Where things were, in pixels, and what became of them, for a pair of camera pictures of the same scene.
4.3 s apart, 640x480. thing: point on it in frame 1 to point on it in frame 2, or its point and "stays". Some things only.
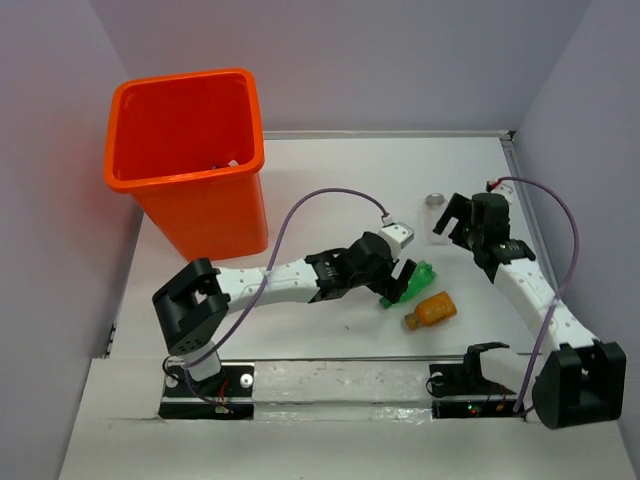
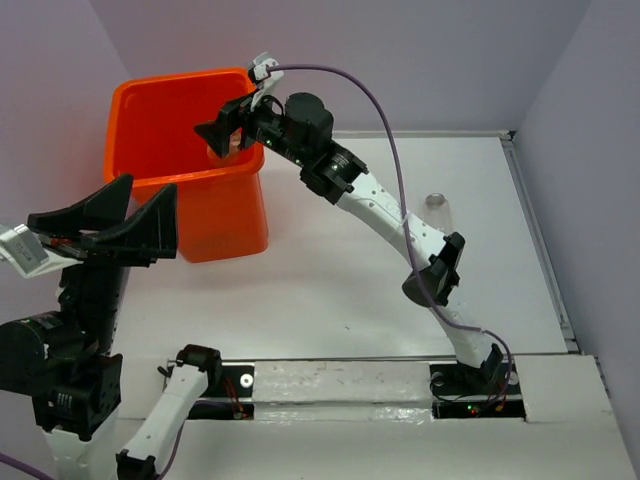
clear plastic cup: [434, 206] stays
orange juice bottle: [433, 310] to [235, 141]
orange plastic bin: [189, 147] stays
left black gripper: [388, 289] to [154, 228]
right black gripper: [459, 207] to [218, 132]
